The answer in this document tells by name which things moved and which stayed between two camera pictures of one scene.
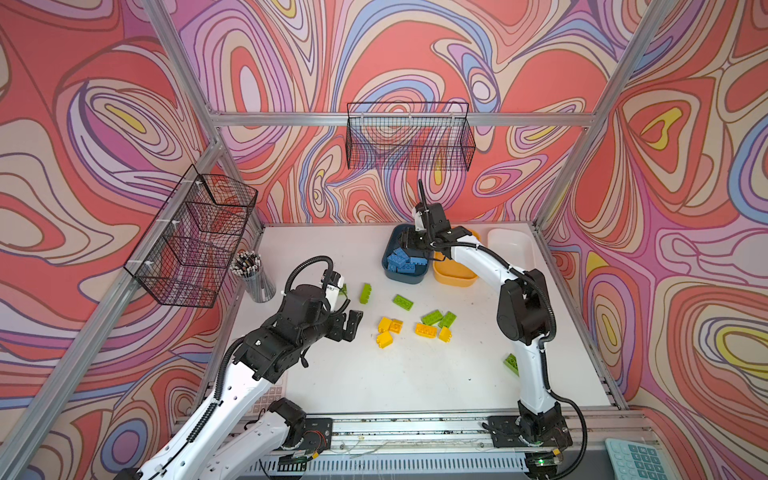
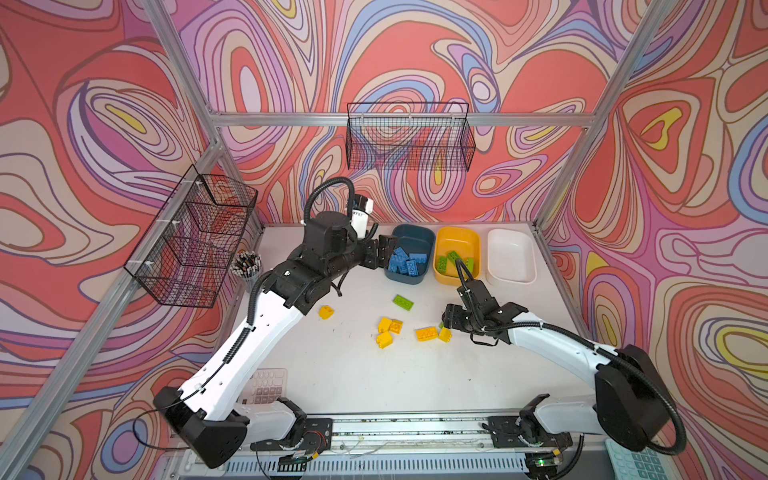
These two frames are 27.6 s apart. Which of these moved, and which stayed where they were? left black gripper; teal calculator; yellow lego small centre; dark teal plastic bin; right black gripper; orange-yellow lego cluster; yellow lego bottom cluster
Moved: right black gripper; left black gripper
Stayed: yellow lego small centre; yellow lego bottom cluster; dark teal plastic bin; orange-yellow lego cluster; teal calculator
